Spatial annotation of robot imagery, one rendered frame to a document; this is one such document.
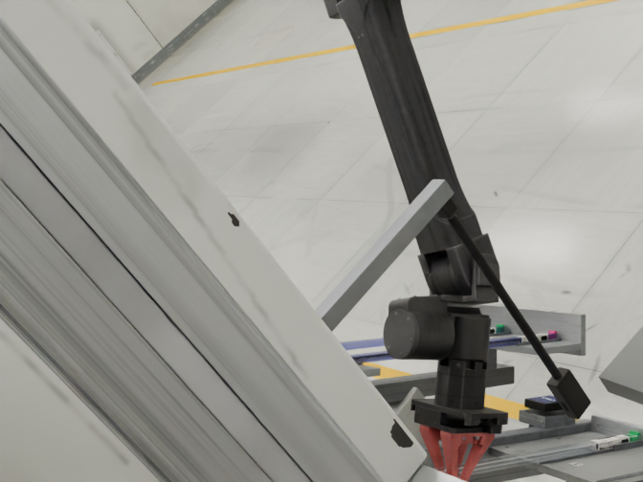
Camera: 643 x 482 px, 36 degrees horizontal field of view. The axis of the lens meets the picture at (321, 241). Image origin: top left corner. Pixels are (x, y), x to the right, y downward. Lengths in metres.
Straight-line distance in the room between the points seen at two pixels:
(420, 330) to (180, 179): 0.71
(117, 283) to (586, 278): 2.79
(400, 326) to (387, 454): 0.63
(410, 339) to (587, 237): 2.10
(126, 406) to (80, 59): 0.18
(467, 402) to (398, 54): 0.40
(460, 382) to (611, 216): 2.09
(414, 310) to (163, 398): 0.86
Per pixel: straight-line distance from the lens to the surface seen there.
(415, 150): 1.13
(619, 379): 1.69
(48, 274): 0.23
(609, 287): 2.92
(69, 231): 0.23
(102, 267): 0.23
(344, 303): 0.73
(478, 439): 1.17
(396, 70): 1.14
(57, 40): 0.38
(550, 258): 3.15
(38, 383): 0.38
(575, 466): 1.27
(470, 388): 1.14
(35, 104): 0.22
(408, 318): 1.09
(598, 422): 1.45
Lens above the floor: 1.68
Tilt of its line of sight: 24 degrees down
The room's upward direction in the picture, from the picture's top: 37 degrees counter-clockwise
